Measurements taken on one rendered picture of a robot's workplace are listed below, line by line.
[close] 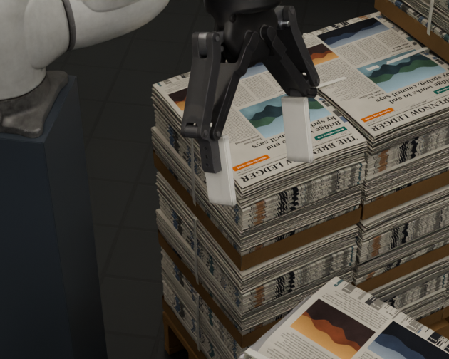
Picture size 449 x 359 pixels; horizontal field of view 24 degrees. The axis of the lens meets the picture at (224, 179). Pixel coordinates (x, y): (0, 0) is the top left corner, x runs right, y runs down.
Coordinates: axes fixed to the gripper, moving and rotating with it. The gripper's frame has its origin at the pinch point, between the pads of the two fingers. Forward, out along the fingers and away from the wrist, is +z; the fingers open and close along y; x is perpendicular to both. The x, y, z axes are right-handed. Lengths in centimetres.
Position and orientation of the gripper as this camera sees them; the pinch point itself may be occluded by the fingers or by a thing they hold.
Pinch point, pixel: (262, 171)
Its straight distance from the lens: 104.7
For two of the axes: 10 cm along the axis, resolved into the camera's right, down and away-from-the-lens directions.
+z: 1.2, 9.4, 3.1
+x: 7.9, 1.0, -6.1
